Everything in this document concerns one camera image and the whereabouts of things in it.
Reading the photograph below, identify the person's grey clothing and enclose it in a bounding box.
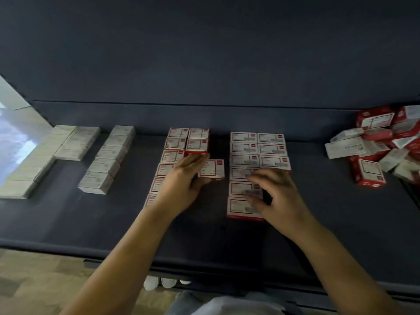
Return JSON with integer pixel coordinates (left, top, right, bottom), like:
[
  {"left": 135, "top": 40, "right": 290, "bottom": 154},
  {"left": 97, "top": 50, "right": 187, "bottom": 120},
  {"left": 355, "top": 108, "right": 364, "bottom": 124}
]
[{"left": 164, "top": 290, "right": 309, "bottom": 315}]

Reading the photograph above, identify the pile of red white boxes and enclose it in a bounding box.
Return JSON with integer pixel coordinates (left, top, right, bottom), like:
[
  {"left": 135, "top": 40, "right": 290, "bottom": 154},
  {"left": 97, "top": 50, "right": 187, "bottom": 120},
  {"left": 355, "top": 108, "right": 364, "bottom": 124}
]
[{"left": 325, "top": 105, "right": 420, "bottom": 189}]

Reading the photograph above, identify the person's left forearm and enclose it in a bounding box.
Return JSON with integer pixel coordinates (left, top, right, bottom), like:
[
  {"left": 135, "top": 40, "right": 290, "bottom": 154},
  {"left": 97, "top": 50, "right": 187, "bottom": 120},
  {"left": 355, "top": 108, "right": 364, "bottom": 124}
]
[{"left": 60, "top": 206, "right": 175, "bottom": 315}]

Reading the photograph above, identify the person's right forearm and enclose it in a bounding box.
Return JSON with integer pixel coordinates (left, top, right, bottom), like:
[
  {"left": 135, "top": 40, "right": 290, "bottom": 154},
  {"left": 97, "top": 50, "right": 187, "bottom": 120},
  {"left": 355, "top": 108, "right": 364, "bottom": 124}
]
[{"left": 292, "top": 220, "right": 404, "bottom": 315}]

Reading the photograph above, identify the person's left hand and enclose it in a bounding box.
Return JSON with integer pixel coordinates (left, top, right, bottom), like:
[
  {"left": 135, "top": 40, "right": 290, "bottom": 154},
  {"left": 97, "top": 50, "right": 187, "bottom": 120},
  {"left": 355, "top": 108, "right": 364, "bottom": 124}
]
[{"left": 150, "top": 153, "right": 212, "bottom": 221}]

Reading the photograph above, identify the dark metal shelf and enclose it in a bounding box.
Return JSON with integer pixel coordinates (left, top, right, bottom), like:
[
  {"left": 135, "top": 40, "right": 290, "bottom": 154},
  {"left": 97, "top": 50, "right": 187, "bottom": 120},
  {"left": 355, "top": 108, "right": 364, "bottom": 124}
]
[{"left": 0, "top": 0, "right": 420, "bottom": 306}]

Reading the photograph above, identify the person's right hand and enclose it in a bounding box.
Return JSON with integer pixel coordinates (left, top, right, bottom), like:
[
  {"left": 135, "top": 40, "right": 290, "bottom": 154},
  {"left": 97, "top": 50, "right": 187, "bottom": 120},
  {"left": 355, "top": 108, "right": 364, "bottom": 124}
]
[{"left": 246, "top": 168, "right": 316, "bottom": 240}]

